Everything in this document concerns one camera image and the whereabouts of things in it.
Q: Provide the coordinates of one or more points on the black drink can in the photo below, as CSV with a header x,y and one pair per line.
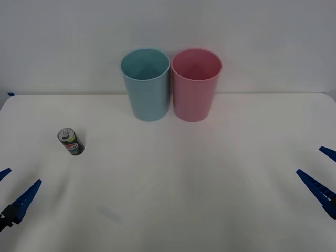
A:
x,y
74,145

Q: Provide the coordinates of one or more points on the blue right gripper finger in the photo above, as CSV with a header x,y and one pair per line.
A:
x,y
319,190
329,152

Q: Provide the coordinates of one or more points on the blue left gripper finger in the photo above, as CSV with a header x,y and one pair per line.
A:
x,y
22,203
4,173

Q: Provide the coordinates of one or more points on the pale blue plastic bin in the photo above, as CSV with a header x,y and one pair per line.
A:
x,y
149,99

